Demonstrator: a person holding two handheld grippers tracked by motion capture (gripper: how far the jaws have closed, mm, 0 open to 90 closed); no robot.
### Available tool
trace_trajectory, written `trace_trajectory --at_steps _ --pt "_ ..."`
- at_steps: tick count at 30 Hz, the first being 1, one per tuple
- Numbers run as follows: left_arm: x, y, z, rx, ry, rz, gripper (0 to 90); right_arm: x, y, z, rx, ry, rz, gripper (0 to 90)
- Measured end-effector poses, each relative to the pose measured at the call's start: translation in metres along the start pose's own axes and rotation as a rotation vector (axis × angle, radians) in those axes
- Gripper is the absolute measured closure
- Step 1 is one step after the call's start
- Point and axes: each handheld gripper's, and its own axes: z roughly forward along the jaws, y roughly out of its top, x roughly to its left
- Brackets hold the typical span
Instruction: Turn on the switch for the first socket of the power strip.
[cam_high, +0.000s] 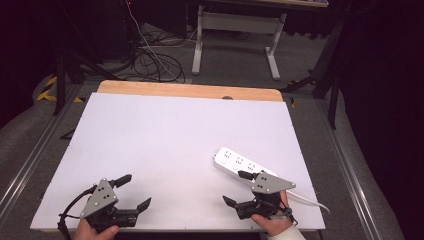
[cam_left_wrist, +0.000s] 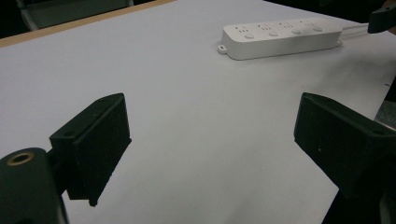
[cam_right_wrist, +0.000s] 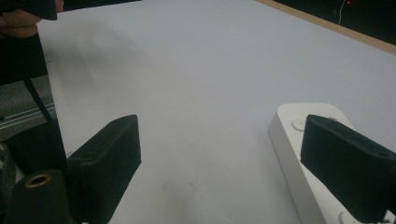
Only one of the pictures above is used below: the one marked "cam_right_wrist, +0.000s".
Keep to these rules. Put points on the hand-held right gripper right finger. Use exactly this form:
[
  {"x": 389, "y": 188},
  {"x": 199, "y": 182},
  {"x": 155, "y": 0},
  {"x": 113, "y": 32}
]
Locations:
[{"x": 348, "y": 168}]

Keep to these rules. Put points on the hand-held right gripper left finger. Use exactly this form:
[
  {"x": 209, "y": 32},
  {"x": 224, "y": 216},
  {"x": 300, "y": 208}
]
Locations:
[{"x": 106, "y": 161}]

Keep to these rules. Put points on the metal rail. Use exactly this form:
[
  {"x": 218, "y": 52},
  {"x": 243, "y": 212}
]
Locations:
[{"x": 21, "y": 116}]

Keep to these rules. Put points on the white power strip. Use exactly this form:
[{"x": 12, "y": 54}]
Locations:
[{"x": 289, "y": 161}]

